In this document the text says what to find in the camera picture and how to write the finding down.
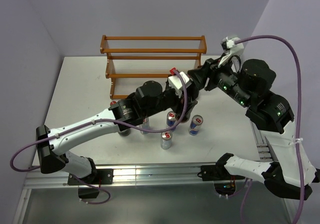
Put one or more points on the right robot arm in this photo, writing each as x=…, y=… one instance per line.
x=291, y=174

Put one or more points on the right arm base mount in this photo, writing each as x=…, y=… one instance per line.
x=224, y=183

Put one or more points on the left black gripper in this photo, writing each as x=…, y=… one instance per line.
x=177, y=96

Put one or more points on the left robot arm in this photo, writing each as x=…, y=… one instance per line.
x=54, y=145

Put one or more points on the aluminium front rail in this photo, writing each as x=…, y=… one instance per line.
x=126, y=175

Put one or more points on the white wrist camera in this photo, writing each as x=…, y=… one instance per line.
x=175, y=82
x=231, y=47

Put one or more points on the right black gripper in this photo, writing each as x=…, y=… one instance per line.
x=199, y=76

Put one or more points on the silver energy can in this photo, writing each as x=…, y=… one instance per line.
x=145, y=126
x=166, y=140

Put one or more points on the cola glass bottle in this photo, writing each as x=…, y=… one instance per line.
x=182, y=114
x=123, y=133

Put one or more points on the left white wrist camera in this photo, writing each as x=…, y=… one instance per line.
x=175, y=82

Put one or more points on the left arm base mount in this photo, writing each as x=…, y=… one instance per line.
x=90, y=188

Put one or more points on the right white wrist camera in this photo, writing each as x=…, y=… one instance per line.
x=231, y=47

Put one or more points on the front silver energy can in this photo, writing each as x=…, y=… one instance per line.
x=166, y=140

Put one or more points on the wooden three-tier shelf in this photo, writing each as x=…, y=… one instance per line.
x=130, y=58

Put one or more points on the leftmost silver energy can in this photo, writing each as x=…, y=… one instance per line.
x=145, y=126

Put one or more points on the aluminium side rail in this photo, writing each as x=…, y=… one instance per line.
x=265, y=151

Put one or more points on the blue energy can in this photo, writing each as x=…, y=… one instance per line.
x=195, y=124

